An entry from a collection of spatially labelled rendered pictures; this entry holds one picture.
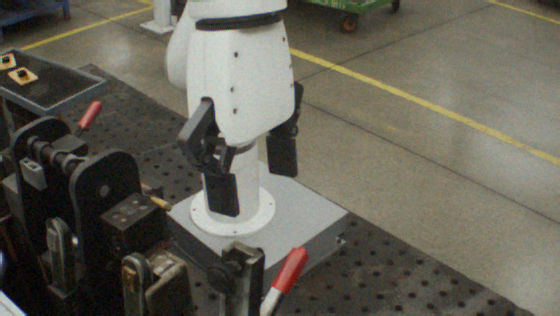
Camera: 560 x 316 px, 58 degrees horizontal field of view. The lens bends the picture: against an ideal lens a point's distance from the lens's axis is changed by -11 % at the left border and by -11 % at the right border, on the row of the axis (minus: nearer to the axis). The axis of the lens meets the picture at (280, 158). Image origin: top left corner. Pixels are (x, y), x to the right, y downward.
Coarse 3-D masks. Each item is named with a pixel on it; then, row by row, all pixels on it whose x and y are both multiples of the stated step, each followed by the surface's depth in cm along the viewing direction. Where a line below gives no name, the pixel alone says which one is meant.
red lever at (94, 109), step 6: (96, 102) 91; (90, 108) 90; (96, 108) 90; (90, 114) 90; (96, 114) 91; (84, 120) 89; (90, 120) 90; (78, 126) 90; (84, 126) 89; (78, 132) 89; (78, 138) 89
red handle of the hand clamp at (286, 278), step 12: (300, 252) 61; (288, 264) 61; (300, 264) 61; (276, 276) 61; (288, 276) 60; (276, 288) 60; (288, 288) 60; (264, 300) 60; (276, 300) 60; (264, 312) 59
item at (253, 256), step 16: (224, 256) 52; (240, 256) 52; (256, 256) 51; (208, 272) 50; (224, 272) 49; (240, 272) 51; (256, 272) 51; (224, 288) 49; (240, 288) 53; (256, 288) 52; (224, 304) 54; (240, 304) 54; (256, 304) 53
